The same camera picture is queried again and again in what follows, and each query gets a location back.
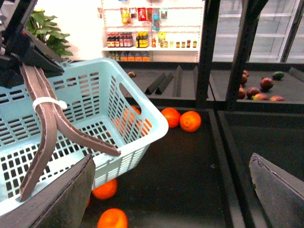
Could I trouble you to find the white shelf with bottles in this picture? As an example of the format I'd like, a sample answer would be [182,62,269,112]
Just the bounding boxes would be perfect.
[99,0,205,63]

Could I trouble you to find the black upright post left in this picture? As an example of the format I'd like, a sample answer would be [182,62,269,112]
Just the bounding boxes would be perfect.
[195,0,220,109]

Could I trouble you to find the brown basket handle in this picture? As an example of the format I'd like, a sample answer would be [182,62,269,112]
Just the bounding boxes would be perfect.
[19,64,121,202]

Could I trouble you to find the glass door refrigerator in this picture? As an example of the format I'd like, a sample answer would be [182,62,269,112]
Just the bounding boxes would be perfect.
[213,0,300,63]

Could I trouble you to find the black upright post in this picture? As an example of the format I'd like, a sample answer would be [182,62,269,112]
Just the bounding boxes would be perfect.
[226,0,267,111]
[195,0,220,109]

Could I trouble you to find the green potted plant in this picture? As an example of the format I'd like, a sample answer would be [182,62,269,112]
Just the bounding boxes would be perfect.
[26,9,73,59]

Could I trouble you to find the light blue plastic basket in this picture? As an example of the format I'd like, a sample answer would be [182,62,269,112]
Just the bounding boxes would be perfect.
[0,58,168,215]

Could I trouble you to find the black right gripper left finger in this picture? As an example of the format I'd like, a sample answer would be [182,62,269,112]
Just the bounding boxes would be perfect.
[0,154,95,228]

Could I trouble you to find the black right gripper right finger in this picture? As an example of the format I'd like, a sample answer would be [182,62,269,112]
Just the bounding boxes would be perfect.
[249,153,304,228]

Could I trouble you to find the white zip tie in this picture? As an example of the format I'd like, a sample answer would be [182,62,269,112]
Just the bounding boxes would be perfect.
[32,96,67,112]

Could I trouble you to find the black upright post right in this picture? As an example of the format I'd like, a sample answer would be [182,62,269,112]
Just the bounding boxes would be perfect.
[226,0,267,111]

